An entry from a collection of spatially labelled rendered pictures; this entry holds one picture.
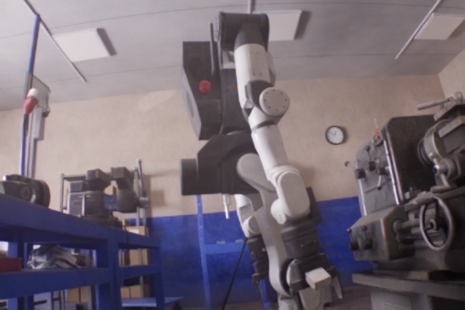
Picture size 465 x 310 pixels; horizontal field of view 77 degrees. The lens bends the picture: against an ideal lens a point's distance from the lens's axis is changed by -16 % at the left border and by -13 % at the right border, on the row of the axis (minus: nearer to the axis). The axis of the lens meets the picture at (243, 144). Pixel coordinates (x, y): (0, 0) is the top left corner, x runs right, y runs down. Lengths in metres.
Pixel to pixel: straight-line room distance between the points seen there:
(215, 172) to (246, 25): 0.43
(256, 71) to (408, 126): 1.31
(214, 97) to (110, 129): 4.70
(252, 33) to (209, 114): 0.27
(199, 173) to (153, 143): 4.41
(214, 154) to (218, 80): 0.23
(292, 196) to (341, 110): 4.99
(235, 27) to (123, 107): 4.87
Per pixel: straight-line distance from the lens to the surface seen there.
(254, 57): 0.93
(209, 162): 0.99
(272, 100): 0.85
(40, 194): 1.34
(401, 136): 2.01
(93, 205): 1.49
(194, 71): 1.07
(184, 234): 5.01
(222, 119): 1.02
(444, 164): 1.21
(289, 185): 0.79
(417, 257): 1.94
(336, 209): 5.23
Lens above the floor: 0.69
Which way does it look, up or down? 18 degrees up
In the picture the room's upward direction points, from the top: 6 degrees counter-clockwise
